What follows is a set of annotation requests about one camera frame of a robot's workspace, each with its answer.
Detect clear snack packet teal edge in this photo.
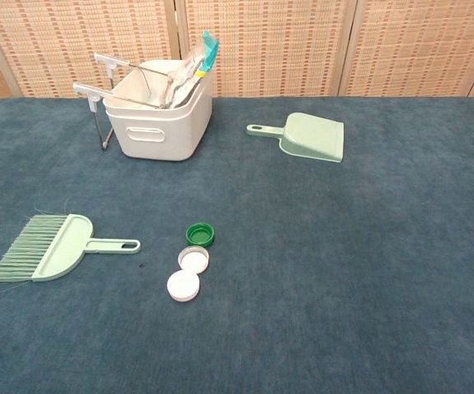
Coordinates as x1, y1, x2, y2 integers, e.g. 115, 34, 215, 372
158, 30, 221, 110

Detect green bottle cap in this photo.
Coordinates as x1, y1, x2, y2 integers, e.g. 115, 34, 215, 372
185, 222, 216, 248

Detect metal wire rack white handles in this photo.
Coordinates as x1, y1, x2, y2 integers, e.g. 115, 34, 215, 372
71, 53, 172, 152

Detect blue table carpet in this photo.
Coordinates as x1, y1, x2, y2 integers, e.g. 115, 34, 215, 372
0, 96, 474, 394

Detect mint green dustpan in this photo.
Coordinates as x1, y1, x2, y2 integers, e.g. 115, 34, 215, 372
246, 112, 345, 164

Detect white bottle cap hollow up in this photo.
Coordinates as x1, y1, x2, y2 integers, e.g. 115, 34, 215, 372
177, 245, 211, 273

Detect white plastic storage bin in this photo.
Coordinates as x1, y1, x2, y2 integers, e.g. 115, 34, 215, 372
103, 59, 214, 162

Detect white bottle cap flat up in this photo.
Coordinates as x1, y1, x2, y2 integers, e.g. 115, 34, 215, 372
166, 269, 202, 303

